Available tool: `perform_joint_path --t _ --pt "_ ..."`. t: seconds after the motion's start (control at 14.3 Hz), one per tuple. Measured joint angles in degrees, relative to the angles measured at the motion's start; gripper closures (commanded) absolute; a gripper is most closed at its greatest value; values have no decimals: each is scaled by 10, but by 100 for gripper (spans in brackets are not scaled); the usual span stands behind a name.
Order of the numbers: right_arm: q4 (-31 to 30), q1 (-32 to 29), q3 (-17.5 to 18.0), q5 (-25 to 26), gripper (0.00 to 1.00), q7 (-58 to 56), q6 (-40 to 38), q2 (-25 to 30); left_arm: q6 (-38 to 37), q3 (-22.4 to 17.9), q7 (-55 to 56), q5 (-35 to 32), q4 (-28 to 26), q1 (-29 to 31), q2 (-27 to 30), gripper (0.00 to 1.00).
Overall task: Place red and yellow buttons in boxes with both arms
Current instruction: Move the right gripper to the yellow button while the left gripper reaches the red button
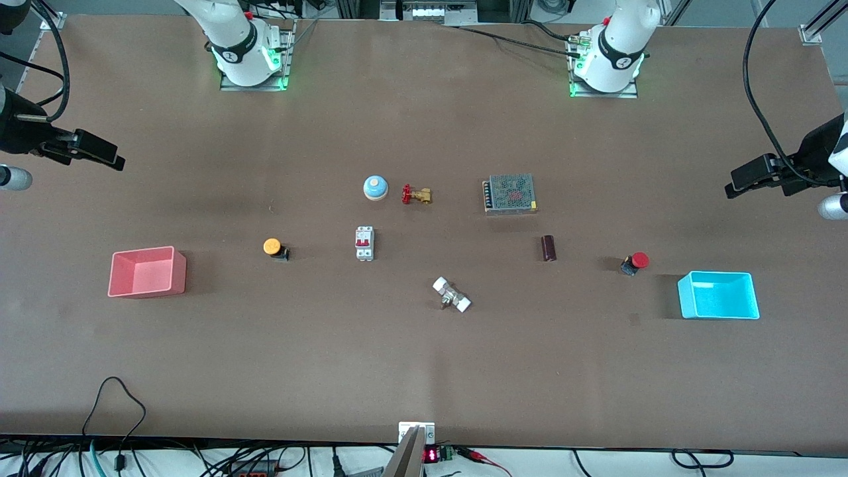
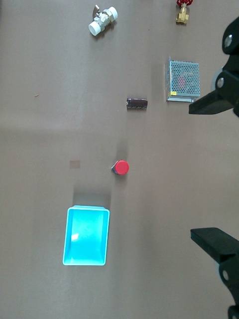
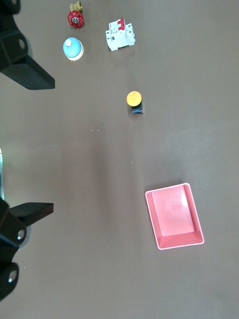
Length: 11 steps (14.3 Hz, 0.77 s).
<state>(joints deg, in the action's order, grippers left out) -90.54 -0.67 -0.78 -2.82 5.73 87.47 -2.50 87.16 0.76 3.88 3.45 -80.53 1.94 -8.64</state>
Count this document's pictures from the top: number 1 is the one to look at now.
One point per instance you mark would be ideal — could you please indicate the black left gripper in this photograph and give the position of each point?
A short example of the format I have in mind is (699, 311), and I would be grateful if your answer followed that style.
(809, 159)

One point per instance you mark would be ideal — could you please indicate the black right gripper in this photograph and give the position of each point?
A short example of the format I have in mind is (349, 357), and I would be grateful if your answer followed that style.
(23, 130)

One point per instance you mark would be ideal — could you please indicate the red push button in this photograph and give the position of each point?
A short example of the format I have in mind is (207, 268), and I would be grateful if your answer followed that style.
(637, 260)

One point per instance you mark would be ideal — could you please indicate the yellow push button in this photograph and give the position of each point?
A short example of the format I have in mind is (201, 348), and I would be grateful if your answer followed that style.
(273, 247)

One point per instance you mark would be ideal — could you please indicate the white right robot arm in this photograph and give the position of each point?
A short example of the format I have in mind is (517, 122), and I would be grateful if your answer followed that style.
(232, 33)

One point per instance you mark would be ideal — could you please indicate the cyan plastic box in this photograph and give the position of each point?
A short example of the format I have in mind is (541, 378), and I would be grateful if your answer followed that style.
(719, 296)

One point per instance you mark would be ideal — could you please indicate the pink plastic box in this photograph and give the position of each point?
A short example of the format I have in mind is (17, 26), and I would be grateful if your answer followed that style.
(146, 273)

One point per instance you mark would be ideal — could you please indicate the dark maroon cylindrical capacitor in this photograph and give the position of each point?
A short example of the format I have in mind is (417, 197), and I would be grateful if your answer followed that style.
(548, 248)

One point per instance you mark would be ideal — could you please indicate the metal mesh power supply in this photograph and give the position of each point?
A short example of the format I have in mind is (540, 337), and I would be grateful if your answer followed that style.
(510, 193)

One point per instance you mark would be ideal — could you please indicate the blue round buzzer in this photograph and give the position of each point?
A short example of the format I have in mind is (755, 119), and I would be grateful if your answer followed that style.
(375, 187)

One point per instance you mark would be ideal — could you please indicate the white circuit breaker red switches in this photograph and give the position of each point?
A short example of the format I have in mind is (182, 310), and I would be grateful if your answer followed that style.
(364, 243)

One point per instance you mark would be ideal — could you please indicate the metal fitting white end caps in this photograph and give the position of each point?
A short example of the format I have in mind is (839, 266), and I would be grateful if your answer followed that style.
(452, 295)

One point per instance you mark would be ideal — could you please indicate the grey terminal strip unit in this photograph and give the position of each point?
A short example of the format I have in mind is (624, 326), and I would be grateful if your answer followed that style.
(427, 10)

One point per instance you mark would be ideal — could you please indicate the red LED display module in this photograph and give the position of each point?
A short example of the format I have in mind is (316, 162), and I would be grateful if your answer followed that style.
(434, 455)

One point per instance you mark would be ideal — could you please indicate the metal table corner bracket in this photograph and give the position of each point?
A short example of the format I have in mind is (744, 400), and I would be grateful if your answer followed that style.
(53, 21)
(810, 34)

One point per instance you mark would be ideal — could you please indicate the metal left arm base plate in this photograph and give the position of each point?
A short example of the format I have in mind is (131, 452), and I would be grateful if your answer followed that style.
(633, 93)

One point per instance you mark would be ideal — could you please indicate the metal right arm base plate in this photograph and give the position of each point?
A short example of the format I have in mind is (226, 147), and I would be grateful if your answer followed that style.
(285, 63)

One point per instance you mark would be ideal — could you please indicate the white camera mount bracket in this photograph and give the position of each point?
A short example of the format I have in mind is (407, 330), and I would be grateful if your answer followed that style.
(405, 429)

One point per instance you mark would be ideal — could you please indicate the grey camera mount bar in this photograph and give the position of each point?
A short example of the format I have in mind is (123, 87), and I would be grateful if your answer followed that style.
(405, 460)

